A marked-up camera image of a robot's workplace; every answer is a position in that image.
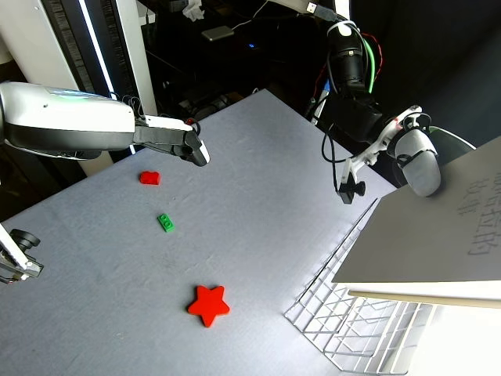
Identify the thin white cable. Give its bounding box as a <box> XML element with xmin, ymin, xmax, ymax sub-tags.
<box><xmin>230</xmin><ymin>0</ymin><xmax>271</xmax><ymax>32</ymax></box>

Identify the crumpled white paper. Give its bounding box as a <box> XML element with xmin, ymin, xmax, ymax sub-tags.
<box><xmin>182</xmin><ymin>0</ymin><xmax>206</xmax><ymax>23</ymax></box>

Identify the beige paperback book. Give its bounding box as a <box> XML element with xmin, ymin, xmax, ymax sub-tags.
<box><xmin>331</xmin><ymin>135</ymin><xmax>501</xmax><ymax>309</ymax></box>

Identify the grey power bank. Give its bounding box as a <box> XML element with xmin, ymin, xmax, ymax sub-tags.
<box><xmin>200</xmin><ymin>25</ymin><xmax>235</xmax><ymax>42</ymax></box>

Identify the red star block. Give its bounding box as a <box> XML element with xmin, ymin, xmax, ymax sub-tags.
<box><xmin>186</xmin><ymin>284</ymin><xmax>231</xmax><ymax>328</ymax></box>

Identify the black usb cable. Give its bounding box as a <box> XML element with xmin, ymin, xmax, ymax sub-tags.
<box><xmin>306</xmin><ymin>2</ymin><xmax>351</xmax><ymax>24</ymax></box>

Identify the silver wire dish rack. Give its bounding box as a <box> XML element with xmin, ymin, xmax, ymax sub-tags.
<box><xmin>283</xmin><ymin>197</ymin><xmax>445</xmax><ymax>376</ymax></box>

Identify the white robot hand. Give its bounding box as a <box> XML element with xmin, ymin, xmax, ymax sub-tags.
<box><xmin>392</xmin><ymin>125</ymin><xmax>478</xmax><ymax>198</ymax></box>
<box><xmin>0</xmin><ymin>81</ymin><xmax>211</xmax><ymax>168</ymax></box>

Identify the black storage box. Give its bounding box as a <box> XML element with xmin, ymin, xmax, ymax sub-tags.
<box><xmin>178</xmin><ymin>90</ymin><xmax>246</xmax><ymax>123</ymax></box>

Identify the green toy brick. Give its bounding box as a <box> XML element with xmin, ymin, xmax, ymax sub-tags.
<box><xmin>157</xmin><ymin>213</ymin><xmax>177</xmax><ymax>233</ymax></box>

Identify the white and black column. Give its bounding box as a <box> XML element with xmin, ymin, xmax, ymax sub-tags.
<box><xmin>0</xmin><ymin>0</ymin><xmax>158</xmax><ymax>118</ymax></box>

